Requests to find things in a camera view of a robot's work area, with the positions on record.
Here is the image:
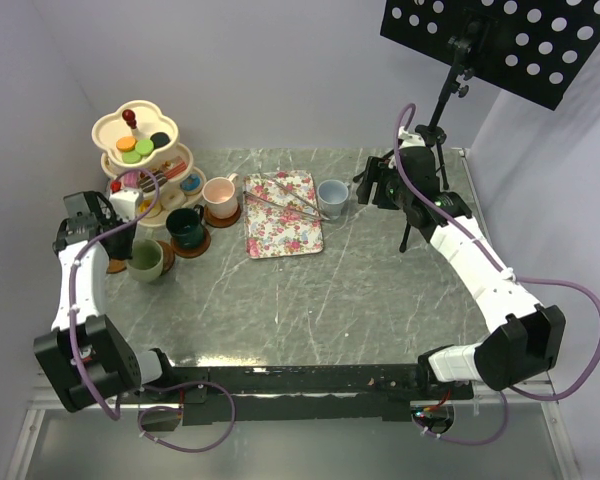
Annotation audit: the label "brown wooden coaster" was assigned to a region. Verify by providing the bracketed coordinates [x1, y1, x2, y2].
[169, 227, 213, 260]
[204, 206, 242, 228]
[106, 259, 126, 274]
[158, 240, 175, 276]

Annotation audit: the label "light blue mug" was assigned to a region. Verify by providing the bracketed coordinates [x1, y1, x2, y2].
[316, 180, 349, 220]

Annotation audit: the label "chocolate layer toy cake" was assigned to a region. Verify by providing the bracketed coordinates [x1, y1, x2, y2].
[138, 170, 168, 193]

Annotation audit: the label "yellow toy tart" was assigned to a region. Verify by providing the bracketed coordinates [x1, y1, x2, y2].
[139, 200, 163, 218]

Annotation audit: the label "green toy macaron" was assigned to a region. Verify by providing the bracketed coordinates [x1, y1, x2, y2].
[134, 138, 155, 156]
[122, 150, 143, 165]

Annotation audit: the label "light green mug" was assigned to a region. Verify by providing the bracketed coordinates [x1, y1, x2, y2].
[125, 239, 164, 283]

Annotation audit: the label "orange toy macaron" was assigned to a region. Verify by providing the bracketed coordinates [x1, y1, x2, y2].
[116, 136, 137, 153]

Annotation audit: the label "cream three-tier dessert stand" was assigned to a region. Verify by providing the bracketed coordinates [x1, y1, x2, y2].
[91, 100, 206, 228]

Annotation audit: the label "dark green mug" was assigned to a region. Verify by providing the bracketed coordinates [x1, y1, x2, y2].
[166, 205, 204, 249]

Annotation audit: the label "black toy cookie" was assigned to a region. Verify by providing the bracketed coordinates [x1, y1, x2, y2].
[150, 132, 171, 149]

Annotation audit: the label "pink toy cake slice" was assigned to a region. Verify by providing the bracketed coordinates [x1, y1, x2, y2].
[162, 157, 187, 179]

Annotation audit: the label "blue frosted toy donut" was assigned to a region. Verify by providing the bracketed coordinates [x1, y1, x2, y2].
[180, 173, 203, 196]

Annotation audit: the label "floral serving tray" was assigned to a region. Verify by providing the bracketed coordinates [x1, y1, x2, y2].
[243, 170, 324, 260]

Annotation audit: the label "pink mug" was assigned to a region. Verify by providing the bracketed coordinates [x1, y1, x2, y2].
[202, 173, 239, 219]

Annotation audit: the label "metal serving tongs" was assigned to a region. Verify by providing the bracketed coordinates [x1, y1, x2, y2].
[244, 172, 333, 221]

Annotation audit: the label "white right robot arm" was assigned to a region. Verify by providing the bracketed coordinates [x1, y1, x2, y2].
[356, 128, 566, 399]

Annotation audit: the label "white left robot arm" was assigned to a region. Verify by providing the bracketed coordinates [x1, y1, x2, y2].
[33, 189, 178, 412]

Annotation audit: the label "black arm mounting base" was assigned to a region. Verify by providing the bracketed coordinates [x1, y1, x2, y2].
[123, 364, 474, 426]

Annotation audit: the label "black perforated calibration board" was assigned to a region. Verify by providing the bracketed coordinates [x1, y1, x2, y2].
[380, 1, 600, 110]

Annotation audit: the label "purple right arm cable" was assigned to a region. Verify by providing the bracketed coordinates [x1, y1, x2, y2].
[394, 102, 600, 446]

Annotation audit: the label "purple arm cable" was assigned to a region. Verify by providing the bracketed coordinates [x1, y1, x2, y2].
[68, 168, 237, 455]
[394, 102, 600, 446]

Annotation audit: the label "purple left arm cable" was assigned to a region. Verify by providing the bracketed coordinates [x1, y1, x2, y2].
[68, 168, 237, 455]

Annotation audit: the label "aluminium frame rail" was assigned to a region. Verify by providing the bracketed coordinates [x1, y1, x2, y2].
[5, 385, 139, 479]

